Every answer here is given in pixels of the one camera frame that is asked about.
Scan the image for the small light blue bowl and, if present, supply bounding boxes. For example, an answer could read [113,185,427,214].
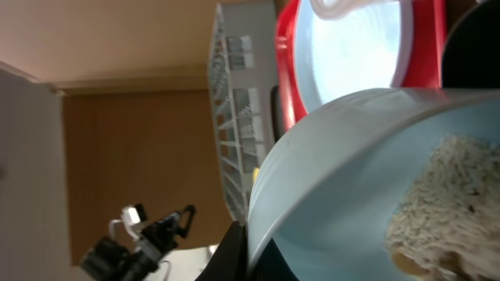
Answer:
[247,88,499,280]

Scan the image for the clear plastic waste bin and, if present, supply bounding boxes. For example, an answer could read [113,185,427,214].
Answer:
[309,0,394,20]

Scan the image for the black waste tray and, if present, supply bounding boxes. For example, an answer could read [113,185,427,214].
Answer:
[441,0,499,89]

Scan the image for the yellow plastic cup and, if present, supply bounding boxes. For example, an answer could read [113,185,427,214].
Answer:
[252,167,259,183]

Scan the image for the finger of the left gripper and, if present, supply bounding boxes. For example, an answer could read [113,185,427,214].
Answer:
[172,205,196,238]

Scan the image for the red plastic serving tray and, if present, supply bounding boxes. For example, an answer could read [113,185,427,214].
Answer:
[275,0,447,130]

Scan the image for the large light blue plate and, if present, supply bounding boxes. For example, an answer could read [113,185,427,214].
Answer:
[293,1,414,112]

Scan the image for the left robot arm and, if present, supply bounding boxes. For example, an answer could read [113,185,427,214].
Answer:
[80,204,196,281]

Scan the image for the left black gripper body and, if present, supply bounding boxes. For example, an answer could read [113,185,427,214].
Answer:
[135,212,180,258]

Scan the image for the rice food scraps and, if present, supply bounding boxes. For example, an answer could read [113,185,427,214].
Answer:
[385,135,499,280]

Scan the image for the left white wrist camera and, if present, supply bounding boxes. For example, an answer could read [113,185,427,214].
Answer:
[109,204,148,241]

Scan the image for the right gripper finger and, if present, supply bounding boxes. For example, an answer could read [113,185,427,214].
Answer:
[195,221,247,281]

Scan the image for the grey plastic dishwasher rack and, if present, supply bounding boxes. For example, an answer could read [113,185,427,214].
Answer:
[207,1,278,224]

